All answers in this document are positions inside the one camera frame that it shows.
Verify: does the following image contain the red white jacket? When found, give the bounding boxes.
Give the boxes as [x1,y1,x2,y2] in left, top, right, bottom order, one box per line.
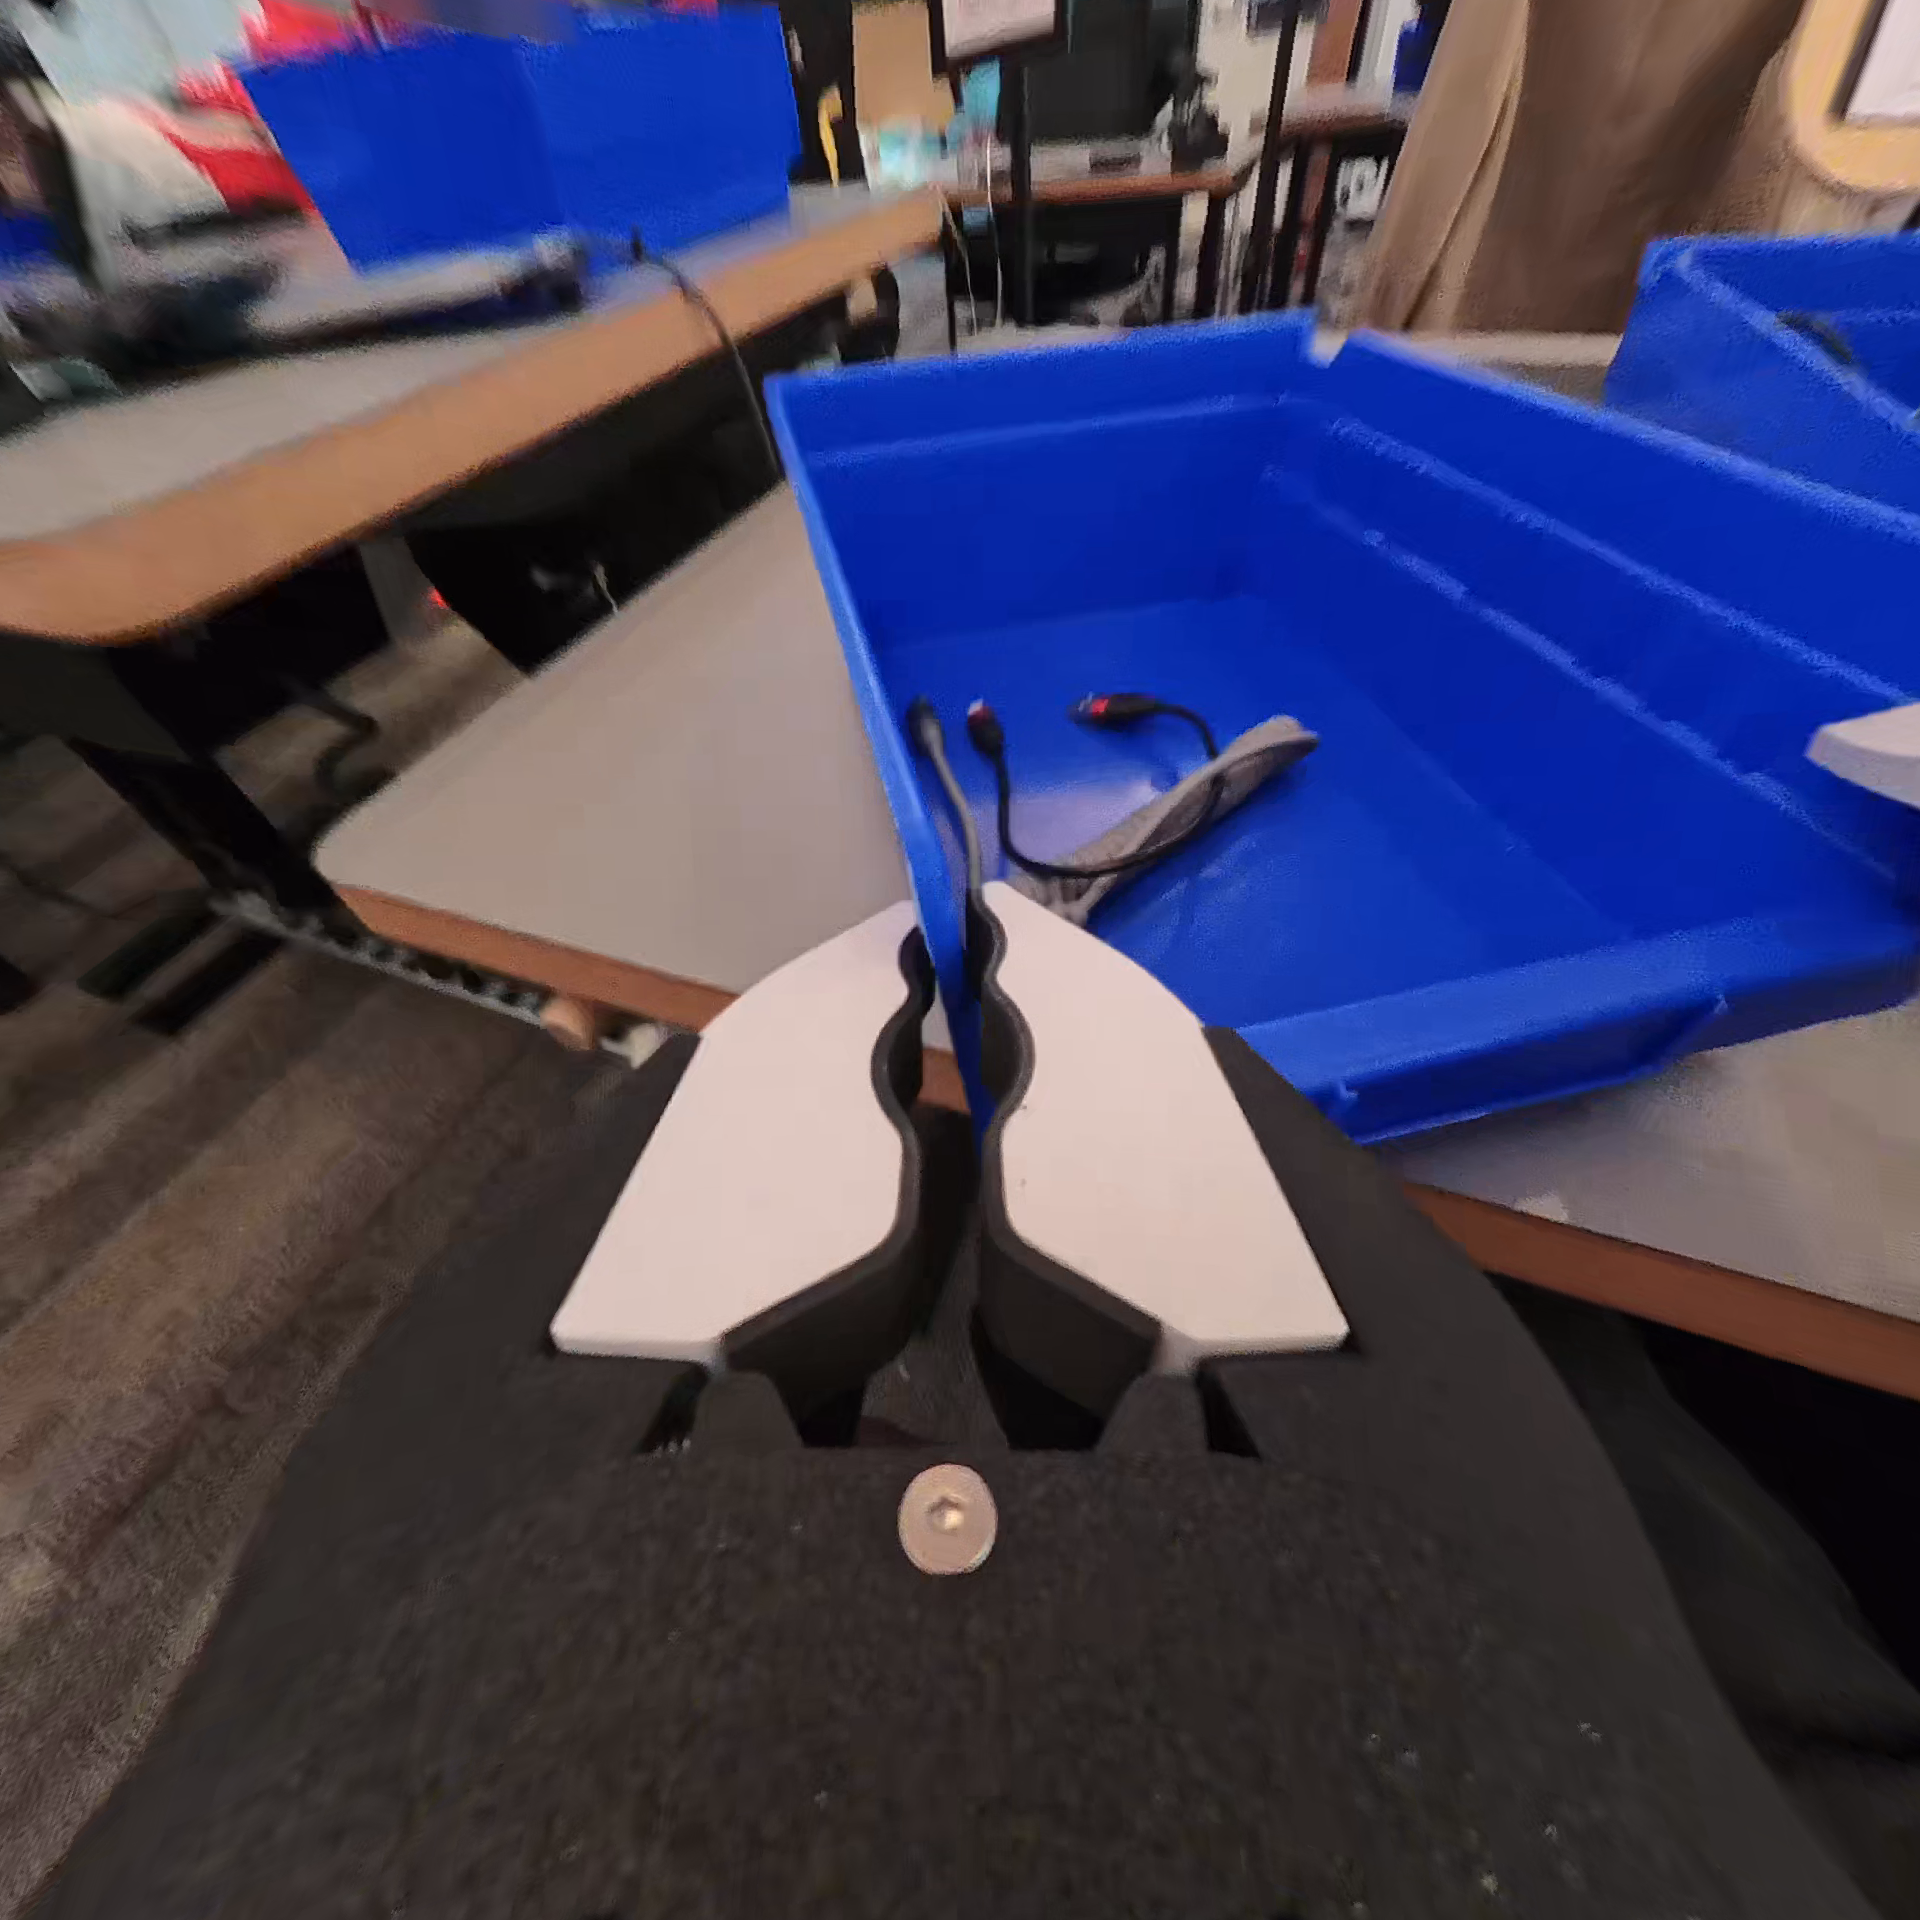
[151,0,324,211]

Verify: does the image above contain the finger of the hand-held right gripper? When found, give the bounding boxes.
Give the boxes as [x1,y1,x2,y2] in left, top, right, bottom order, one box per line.
[1806,703,1920,811]

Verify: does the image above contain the plain grey cable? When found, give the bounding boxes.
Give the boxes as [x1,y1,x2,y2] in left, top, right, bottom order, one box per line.
[904,695,989,905]

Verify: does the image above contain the blue plastic bin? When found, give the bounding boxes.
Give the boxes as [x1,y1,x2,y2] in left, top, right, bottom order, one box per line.
[1604,232,1920,512]
[765,311,1920,1146]

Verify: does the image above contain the stack of blue bins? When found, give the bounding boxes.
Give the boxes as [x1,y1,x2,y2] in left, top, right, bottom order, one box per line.
[241,6,804,272]

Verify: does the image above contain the black red usb cable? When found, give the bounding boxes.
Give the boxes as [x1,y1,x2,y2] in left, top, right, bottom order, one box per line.
[966,690,1224,887]

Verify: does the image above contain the cardboard box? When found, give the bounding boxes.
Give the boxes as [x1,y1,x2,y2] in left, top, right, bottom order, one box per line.
[1351,0,1811,335]

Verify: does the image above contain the grey coiled cable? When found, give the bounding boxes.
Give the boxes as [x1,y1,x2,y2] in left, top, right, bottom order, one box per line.
[1051,715,1322,924]

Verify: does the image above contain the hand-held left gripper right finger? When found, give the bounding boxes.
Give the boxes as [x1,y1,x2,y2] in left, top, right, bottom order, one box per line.
[975,881,1353,1370]

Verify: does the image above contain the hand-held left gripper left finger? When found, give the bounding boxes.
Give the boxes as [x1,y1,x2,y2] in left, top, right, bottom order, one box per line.
[549,899,941,1368]

